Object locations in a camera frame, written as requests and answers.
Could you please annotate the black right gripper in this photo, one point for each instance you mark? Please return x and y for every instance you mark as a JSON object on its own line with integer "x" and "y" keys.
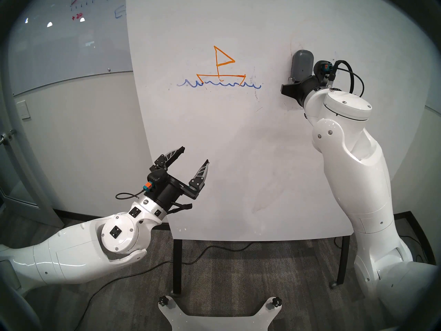
{"x": 303, "y": 87}

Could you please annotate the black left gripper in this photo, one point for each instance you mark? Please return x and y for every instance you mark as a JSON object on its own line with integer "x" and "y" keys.
{"x": 168, "y": 194}

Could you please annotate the grey whiteboard eraser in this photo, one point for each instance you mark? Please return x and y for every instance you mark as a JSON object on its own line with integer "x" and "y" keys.
{"x": 302, "y": 64}

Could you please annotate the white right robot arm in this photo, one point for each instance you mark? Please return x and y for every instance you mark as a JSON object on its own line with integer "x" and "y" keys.
{"x": 361, "y": 182}

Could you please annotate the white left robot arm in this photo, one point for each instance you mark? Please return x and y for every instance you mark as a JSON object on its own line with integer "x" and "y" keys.
{"x": 69, "y": 251}

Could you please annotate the large white freestanding whiteboard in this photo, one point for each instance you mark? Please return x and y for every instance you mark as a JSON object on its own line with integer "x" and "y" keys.
{"x": 241, "y": 144}

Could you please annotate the black whiteboard stand leg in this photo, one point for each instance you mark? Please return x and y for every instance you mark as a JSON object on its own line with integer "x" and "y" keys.
{"x": 344, "y": 258}
{"x": 177, "y": 264}

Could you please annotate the black base knob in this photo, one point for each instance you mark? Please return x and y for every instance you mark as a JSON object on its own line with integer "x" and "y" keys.
{"x": 276, "y": 301}
{"x": 164, "y": 301}

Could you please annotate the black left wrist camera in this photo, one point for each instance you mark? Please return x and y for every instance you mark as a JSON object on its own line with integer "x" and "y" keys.
{"x": 156, "y": 178}

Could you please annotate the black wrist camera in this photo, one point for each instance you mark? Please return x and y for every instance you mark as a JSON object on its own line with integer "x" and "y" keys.
{"x": 156, "y": 178}
{"x": 322, "y": 70}

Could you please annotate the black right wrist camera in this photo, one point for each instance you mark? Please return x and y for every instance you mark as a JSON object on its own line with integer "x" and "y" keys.
{"x": 322, "y": 70}

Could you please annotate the black wall baseboard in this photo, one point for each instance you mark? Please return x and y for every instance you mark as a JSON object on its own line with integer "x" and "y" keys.
{"x": 401, "y": 215}
{"x": 103, "y": 218}

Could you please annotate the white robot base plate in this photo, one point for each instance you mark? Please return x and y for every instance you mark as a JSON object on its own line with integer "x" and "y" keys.
{"x": 220, "y": 321}

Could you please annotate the wall glass board with graphs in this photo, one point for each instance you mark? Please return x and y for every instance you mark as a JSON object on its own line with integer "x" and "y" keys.
{"x": 69, "y": 47}

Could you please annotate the white wall light switch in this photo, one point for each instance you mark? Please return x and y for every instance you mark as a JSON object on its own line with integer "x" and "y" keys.
{"x": 23, "y": 109}

